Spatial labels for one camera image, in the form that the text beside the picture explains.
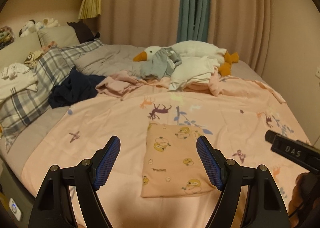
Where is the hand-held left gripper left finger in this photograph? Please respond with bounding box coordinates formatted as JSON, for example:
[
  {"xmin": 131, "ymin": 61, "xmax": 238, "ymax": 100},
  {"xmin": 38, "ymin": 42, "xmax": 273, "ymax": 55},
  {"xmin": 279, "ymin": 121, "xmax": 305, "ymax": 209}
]
[{"xmin": 28, "ymin": 136, "xmax": 121, "ymax": 228}]

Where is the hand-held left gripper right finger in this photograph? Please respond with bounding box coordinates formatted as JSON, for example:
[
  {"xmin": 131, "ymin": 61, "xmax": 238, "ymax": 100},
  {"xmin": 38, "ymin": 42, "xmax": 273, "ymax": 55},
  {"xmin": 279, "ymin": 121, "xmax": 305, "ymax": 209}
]
[{"xmin": 196, "ymin": 136, "xmax": 289, "ymax": 228}]

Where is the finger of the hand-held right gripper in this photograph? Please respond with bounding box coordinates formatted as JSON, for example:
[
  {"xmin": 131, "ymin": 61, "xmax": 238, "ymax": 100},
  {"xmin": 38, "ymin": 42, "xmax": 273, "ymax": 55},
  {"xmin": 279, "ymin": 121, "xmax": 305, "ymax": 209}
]
[{"xmin": 265, "ymin": 130, "xmax": 275, "ymax": 145}]

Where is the pink printed small shirt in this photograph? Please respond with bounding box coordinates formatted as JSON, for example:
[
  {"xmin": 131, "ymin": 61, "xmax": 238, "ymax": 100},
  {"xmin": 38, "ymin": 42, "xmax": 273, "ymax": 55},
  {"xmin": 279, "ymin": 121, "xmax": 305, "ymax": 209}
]
[{"xmin": 140, "ymin": 122, "xmax": 218, "ymax": 198}]

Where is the person's right hand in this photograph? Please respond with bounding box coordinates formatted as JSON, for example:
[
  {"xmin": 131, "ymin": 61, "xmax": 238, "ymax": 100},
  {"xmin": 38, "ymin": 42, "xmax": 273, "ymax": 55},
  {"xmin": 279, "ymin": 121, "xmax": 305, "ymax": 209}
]
[{"xmin": 289, "ymin": 172, "xmax": 315, "ymax": 211}]

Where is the pink animal printed blanket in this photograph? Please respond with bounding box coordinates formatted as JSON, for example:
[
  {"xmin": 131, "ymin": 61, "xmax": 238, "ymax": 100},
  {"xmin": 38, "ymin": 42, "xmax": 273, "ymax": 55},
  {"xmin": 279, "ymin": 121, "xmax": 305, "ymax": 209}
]
[{"xmin": 21, "ymin": 78, "xmax": 313, "ymax": 228}]

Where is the pink fleece cloth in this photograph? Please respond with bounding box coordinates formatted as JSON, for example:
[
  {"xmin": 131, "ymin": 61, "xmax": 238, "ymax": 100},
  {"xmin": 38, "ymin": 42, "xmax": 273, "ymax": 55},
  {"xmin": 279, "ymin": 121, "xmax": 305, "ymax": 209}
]
[{"xmin": 184, "ymin": 71, "xmax": 227, "ymax": 97}]

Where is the pale pink clothing pile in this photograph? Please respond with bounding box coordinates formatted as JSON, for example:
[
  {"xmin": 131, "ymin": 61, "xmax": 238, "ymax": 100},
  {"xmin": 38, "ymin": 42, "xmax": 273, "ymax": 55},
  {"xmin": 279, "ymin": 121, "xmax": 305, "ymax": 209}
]
[{"xmin": 95, "ymin": 73, "xmax": 160, "ymax": 101}]

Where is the navy garment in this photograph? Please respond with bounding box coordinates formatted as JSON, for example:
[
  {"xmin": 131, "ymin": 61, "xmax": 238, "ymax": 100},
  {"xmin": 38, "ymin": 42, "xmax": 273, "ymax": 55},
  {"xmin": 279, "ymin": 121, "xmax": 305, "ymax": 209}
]
[{"xmin": 48, "ymin": 66, "xmax": 107, "ymax": 109}]

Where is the white clothing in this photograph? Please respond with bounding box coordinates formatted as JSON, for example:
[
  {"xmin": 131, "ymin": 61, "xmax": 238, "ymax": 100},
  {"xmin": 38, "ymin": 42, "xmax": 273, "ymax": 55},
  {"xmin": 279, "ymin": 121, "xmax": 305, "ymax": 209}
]
[{"xmin": 168, "ymin": 55, "xmax": 218, "ymax": 91}]

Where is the large plaid pillow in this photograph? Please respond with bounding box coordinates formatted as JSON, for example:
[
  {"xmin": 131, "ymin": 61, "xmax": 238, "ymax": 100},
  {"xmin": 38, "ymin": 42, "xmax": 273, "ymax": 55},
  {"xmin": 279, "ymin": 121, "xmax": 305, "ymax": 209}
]
[{"xmin": 0, "ymin": 46, "xmax": 73, "ymax": 153}]

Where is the white device with blue light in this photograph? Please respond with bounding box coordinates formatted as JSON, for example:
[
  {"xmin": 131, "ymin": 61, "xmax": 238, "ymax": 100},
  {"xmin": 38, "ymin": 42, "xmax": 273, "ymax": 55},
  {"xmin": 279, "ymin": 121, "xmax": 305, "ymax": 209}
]
[{"xmin": 8, "ymin": 198, "xmax": 23, "ymax": 221}]

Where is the grey duvet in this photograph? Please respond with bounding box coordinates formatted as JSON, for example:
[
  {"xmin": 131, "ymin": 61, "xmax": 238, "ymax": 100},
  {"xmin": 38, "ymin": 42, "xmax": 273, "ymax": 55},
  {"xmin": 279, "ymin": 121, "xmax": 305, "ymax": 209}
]
[{"xmin": 74, "ymin": 44, "xmax": 150, "ymax": 78}]

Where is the grey clothing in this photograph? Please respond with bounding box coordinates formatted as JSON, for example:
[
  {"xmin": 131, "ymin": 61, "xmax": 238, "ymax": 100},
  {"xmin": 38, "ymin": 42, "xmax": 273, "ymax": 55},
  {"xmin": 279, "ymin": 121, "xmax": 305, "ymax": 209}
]
[{"xmin": 139, "ymin": 47, "xmax": 183, "ymax": 79}]

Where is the white goose plush toy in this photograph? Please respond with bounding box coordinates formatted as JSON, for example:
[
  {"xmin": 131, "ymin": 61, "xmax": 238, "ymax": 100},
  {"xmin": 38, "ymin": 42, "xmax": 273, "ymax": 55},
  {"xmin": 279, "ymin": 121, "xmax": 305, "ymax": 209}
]
[{"xmin": 132, "ymin": 40, "xmax": 240, "ymax": 76}]

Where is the folded white garment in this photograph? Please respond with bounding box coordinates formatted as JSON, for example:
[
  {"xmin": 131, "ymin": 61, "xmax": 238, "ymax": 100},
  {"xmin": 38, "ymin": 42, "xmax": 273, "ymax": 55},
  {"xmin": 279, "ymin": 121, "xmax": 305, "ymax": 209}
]
[{"xmin": 0, "ymin": 73, "xmax": 38, "ymax": 104}]

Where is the narrow pink curtain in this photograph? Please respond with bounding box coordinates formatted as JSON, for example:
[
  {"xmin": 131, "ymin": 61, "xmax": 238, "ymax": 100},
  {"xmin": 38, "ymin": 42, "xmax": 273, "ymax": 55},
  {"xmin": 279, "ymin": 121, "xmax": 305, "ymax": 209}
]
[{"xmin": 207, "ymin": 0, "xmax": 273, "ymax": 76}]

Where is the owl printed cloth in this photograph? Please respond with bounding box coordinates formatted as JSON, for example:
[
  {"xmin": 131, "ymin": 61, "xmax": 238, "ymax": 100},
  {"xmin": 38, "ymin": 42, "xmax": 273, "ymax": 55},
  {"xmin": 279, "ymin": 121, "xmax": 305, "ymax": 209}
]
[{"xmin": 24, "ymin": 51, "xmax": 44, "ymax": 64}]

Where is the crumpled white cloth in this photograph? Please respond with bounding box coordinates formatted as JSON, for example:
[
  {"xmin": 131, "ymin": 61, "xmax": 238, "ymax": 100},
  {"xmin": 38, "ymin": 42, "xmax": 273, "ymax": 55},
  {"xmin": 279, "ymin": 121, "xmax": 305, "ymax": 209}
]
[{"xmin": 1, "ymin": 63, "xmax": 30, "ymax": 79}]

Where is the pink floral cloth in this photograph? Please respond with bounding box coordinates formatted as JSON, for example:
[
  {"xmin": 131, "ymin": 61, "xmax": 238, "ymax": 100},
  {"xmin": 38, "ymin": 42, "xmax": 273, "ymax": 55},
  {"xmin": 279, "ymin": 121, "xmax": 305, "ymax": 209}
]
[{"xmin": 41, "ymin": 41, "xmax": 58, "ymax": 52}]

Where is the dark brown cloth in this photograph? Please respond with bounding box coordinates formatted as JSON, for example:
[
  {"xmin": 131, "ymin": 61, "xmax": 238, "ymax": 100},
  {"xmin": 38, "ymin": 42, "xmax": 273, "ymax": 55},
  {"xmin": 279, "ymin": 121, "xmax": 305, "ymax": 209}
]
[{"xmin": 67, "ymin": 20, "xmax": 100, "ymax": 43}]

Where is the beige pillow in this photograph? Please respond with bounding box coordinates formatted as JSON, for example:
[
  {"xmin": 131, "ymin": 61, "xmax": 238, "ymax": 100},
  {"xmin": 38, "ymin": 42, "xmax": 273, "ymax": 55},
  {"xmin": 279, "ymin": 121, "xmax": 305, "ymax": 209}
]
[{"xmin": 37, "ymin": 26, "xmax": 80, "ymax": 47}]

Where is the teal curtain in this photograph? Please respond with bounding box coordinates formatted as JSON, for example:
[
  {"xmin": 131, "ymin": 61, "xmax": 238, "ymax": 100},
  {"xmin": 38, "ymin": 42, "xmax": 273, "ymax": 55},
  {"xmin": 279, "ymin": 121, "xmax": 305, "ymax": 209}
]
[{"xmin": 176, "ymin": 0, "xmax": 212, "ymax": 43}]

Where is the wide pink curtain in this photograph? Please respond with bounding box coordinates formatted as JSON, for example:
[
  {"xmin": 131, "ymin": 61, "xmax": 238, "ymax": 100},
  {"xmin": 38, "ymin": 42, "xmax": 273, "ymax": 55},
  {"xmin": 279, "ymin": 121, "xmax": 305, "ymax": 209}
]
[{"xmin": 99, "ymin": 0, "xmax": 184, "ymax": 47}]

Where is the yellow striped cloth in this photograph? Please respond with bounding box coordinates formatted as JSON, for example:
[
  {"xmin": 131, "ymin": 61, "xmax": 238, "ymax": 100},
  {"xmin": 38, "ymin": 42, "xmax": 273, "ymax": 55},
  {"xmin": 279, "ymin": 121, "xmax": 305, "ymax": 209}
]
[{"xmin": 78, "ymin": 0, "xmax": 103, "ymax": 19}]

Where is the colourful crochet item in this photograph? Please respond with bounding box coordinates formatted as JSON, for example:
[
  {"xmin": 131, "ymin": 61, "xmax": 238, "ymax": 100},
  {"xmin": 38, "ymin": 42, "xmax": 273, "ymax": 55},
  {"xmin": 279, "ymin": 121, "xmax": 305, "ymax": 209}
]
[{"xmin": 0, "ymin": 26, "xmax": 15, "ymax": 49}]

